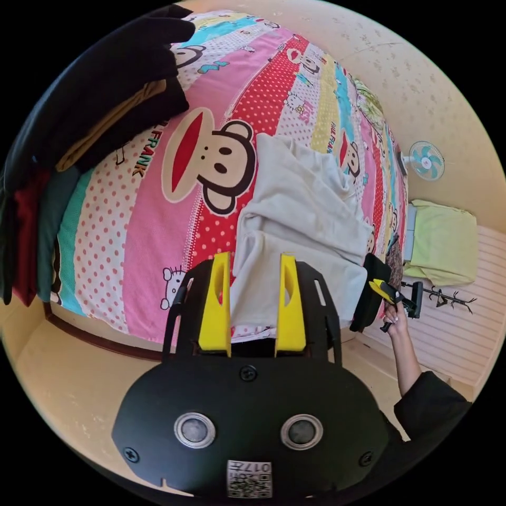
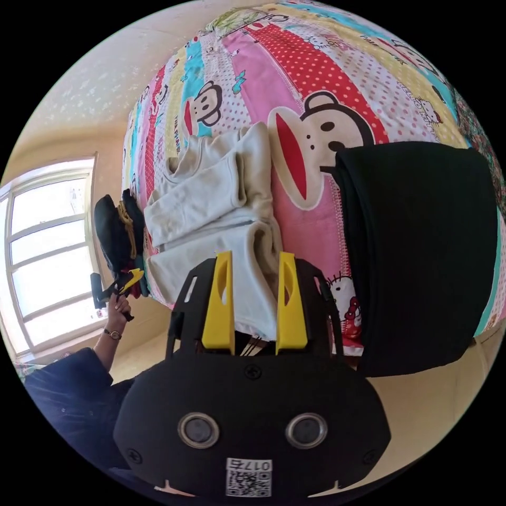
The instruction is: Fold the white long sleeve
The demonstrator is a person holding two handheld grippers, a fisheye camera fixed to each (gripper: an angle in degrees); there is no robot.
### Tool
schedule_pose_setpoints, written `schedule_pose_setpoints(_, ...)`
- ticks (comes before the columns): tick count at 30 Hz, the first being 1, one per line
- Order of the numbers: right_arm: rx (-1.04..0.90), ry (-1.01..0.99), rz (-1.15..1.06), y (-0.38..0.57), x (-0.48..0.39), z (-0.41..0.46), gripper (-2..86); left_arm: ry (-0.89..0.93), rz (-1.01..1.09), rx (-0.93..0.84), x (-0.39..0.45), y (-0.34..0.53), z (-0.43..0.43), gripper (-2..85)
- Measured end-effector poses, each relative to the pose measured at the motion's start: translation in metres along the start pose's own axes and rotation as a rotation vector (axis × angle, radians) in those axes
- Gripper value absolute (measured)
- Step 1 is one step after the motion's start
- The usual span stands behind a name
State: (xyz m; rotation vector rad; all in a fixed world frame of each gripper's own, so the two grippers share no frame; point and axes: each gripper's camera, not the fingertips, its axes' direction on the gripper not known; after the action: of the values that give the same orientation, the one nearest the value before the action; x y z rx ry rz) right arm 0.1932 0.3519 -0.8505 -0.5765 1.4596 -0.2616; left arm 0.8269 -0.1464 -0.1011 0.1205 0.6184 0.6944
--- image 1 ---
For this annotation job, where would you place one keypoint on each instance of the bed with cartoon printed sheet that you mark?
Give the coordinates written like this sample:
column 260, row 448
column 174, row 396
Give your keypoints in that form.
column 158, row 221

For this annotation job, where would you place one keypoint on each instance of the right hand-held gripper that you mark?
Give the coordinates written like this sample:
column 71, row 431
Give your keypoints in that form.
column 369, row 312

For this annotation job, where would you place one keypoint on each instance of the person's right forearm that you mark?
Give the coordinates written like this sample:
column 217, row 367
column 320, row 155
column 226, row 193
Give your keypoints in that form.
column 407, row 359

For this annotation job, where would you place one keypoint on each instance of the green floral pillow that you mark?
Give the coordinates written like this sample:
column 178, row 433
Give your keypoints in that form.
column 369, row 103

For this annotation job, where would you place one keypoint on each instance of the person's right hand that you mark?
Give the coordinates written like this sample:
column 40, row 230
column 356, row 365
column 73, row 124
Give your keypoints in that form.
column 395, row 318

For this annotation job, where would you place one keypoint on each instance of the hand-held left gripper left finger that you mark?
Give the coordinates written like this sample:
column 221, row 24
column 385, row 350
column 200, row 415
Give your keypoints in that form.
column 215, row 316

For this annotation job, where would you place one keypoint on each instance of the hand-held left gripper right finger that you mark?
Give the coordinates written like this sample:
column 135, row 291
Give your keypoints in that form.
column 290, row 324

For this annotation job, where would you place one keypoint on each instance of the pile of clothes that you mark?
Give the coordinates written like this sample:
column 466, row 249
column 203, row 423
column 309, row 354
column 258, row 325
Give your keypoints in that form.
column 91, row 102

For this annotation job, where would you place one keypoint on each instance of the lime green cloth cover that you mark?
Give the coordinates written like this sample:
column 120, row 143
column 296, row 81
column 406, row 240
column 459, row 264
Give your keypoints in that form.
column 444, row 241

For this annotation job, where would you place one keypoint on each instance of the white fan with teal blades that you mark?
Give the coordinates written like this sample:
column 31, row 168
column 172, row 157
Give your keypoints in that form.
column 426, row 161

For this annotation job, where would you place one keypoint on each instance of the white long sleeve shirt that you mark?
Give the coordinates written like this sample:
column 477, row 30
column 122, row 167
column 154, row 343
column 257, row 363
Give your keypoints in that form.
column 300, row 221

